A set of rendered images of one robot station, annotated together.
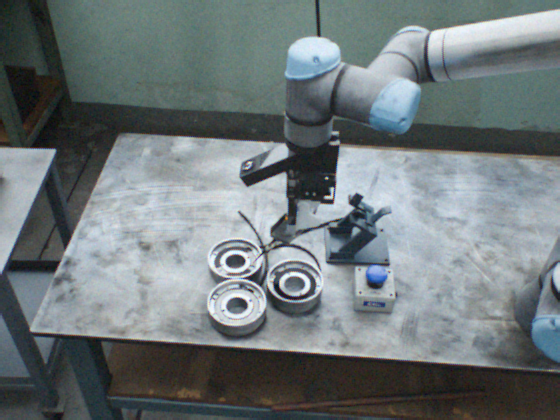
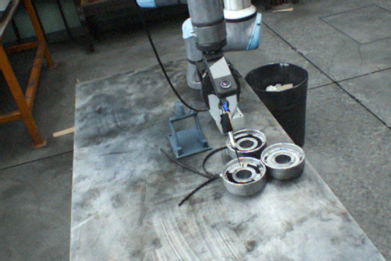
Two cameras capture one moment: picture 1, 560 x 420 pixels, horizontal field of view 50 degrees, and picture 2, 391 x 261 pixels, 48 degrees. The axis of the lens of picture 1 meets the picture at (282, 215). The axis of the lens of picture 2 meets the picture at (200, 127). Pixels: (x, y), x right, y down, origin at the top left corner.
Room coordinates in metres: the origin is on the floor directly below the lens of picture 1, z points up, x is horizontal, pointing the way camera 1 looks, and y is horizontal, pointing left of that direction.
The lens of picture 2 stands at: (1.00, 0.89, 1.49)
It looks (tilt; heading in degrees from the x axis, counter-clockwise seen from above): 32 degrees down; 260
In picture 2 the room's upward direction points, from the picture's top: 11 degrees counter-clockwise
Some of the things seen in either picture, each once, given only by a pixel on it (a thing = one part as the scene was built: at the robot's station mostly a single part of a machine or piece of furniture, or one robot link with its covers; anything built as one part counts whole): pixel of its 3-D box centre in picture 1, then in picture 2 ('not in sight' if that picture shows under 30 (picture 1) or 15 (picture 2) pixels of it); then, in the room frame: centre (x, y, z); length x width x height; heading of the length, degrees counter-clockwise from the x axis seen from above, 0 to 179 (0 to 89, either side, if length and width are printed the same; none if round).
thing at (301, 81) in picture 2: not in sight; (278, 110); (0.21, -1.09, 0.21); 0.34 x 0.34 x 0.43
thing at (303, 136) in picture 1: (308, 124); (208, 31); (0.78, -0.03, 1.15); 0.08 x 0.08 x 0.05
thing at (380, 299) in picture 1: (376, 289); (228, 118); (0.73, -0.18, 0.82); 0.08 x 0.07 x 0.05; 88
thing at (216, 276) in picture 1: (235, 264); (244, 176); (0.78, 0.09, 0.82); 0.10 x 0.10 x 0.04
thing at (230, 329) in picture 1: (237, 308); (283, 161); (0.68, 0.08, 0.82); 0.10 x 0.10 x 0.04
